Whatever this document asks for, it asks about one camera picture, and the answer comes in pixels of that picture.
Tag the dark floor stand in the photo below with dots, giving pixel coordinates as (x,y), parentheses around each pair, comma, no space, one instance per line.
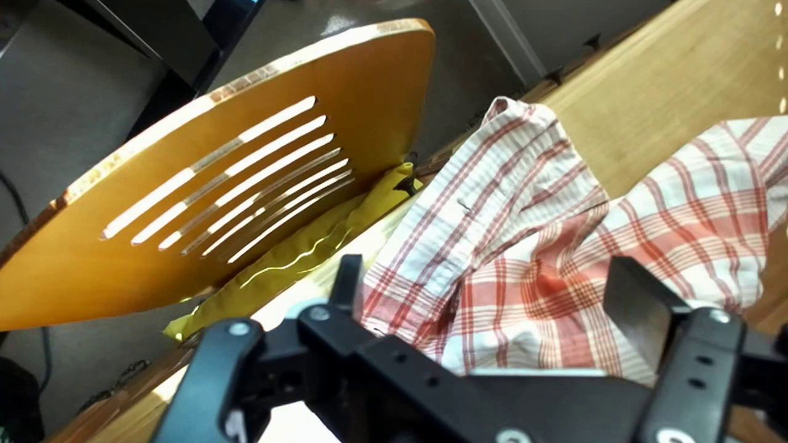
(174,39)

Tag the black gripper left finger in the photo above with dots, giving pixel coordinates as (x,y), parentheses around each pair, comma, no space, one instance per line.
(347,283)

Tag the red white plaid towel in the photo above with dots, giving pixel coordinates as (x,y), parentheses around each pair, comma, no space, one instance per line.
(508,246)

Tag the wooden roll-top desk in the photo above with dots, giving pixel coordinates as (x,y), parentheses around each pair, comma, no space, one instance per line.
(656,82)

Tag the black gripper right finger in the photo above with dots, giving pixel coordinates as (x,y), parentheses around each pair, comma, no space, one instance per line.
(641,311)

